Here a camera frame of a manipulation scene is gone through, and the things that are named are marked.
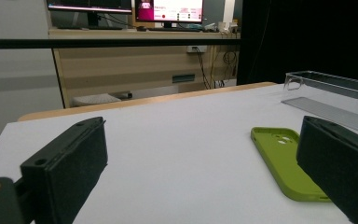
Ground black curtain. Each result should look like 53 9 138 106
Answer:
236 0 358 86

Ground pale grey cushion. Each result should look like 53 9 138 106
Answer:
71 92 123 107

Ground black keyboard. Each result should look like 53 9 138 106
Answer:
147 27 203 33

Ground wooden desk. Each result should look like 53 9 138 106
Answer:
48 27 241 109

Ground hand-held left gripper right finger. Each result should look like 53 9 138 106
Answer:
296 115 358 224

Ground computer monitor with pink window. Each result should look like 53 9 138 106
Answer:
134 0 205 30

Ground white cabinet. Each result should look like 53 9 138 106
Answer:
0 0 65 148

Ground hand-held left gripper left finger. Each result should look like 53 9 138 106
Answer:
20 116 109 224

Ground grey rectangular plate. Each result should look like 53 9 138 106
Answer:
172 73 196 84

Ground black horizontal bar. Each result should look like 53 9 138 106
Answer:
0 37 241 50

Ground black hanging cables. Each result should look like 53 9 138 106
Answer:
194 47 240 90

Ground white power strip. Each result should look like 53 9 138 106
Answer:
186 45 209 54

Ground green phone case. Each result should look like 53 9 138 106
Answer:
250 126 333 203

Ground clear plastic container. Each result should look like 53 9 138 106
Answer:
281 70 358 138

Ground dark computer monitor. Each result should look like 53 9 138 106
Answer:
46 0 133 31

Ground white cups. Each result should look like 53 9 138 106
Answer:
216 21 240 34

